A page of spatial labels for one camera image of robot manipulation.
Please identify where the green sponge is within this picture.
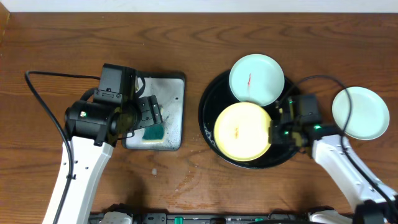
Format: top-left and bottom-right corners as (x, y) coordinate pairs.
(142, 124), (165, 142)

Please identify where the yellow plate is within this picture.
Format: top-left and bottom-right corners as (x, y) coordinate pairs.
(213, 102), (271, 162)

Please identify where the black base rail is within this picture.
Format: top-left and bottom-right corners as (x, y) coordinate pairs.
(90, 212), (312, 224)

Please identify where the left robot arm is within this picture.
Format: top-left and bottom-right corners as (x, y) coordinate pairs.
(43, 90), (162, 223)

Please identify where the round black tray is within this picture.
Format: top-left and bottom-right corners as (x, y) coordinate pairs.
(198, 70), (298, 169)

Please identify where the mint green plate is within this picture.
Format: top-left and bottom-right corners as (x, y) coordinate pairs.
(229, 54), (285, 106)
(332, 86), (390, 140)

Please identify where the black rectangular soapy tray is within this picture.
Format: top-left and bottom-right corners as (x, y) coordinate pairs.
(121, 73), (185, 151)

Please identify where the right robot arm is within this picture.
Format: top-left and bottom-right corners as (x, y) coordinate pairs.
(269, 121), (397, 223)

